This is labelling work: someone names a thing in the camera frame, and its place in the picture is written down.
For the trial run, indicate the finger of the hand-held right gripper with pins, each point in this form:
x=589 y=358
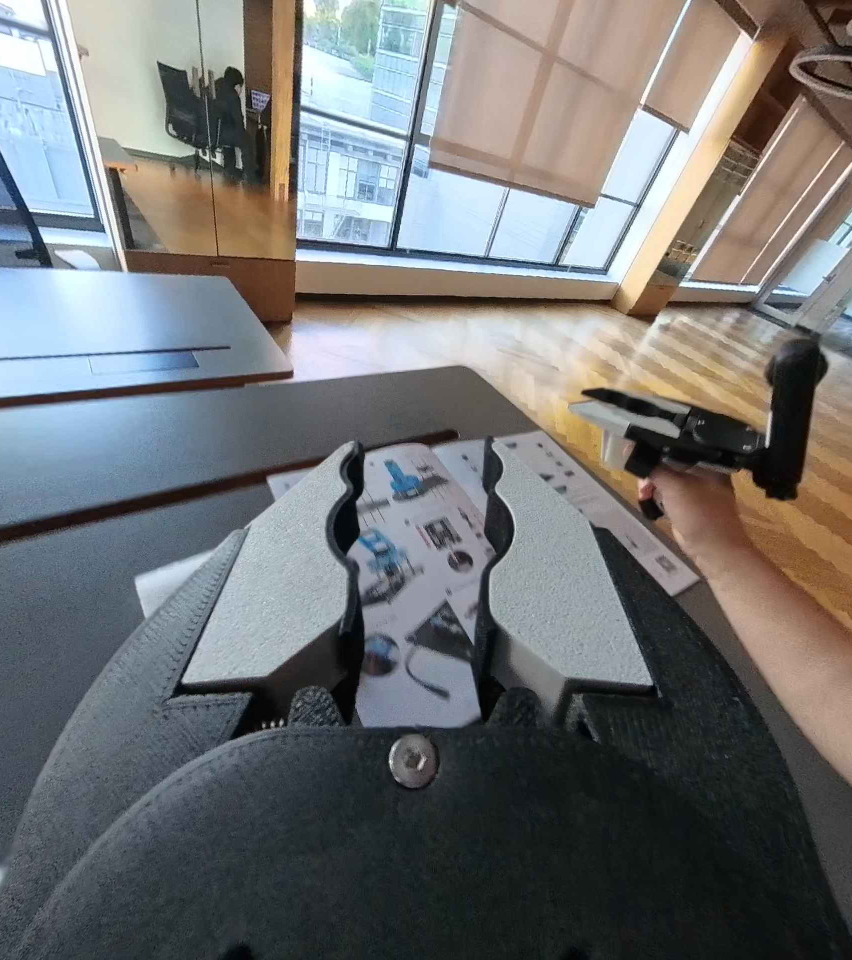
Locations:
x=628 y=416

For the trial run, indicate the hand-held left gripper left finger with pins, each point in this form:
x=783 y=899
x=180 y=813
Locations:
x=269 y=600

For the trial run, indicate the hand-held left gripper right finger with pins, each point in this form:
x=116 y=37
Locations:
x=568 y=600

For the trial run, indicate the person's right forearm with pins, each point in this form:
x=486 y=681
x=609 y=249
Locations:
x=816 y=675

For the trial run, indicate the background grey desk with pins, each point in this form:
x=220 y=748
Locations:
x=81 y=330

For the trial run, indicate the person's right hand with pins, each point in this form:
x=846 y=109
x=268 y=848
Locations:
x=688 y=510

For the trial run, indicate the white foam tray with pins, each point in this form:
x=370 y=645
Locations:
x=171 y=578

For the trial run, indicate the printed instruction sheet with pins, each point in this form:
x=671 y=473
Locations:
x=426 y=555

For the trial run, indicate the large office windows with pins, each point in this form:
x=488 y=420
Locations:
x=486 y=150

